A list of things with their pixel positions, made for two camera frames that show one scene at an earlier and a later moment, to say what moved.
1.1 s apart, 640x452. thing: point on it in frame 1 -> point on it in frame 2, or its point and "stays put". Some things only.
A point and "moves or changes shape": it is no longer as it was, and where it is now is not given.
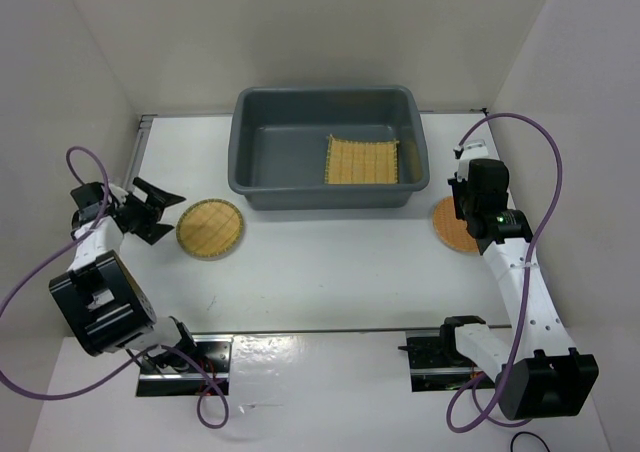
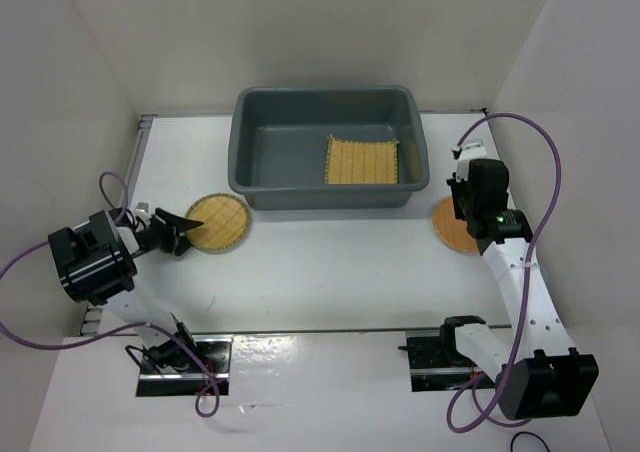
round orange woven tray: [450, 229] stays put
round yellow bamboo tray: [209, 229] moves or changes shape
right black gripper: [457, 187] stays put
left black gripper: [153, 210] -> [174, 244]
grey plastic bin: [279, 137] stays put
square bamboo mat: [357, 162] stays put
